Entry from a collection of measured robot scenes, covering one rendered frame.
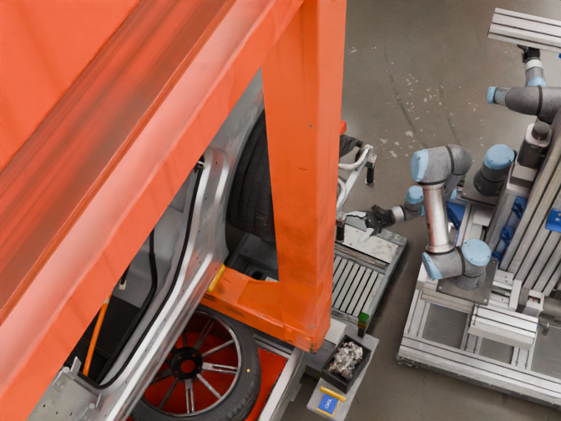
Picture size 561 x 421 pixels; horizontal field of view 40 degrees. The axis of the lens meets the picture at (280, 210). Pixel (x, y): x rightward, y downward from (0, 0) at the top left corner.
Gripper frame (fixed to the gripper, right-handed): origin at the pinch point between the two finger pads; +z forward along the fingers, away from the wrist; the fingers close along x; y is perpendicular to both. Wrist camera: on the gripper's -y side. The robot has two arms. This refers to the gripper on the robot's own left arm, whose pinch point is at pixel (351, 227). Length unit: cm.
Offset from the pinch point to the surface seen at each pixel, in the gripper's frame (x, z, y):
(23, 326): -98, 101, -190
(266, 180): 20.2, 31.2, -26.3
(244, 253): 37, 43, 60
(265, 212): 12.6, 34.9, -14.3
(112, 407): -46, 117, -10
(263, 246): 38, 32, 60
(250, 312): -16, 54, 15
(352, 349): -44, 16, 26
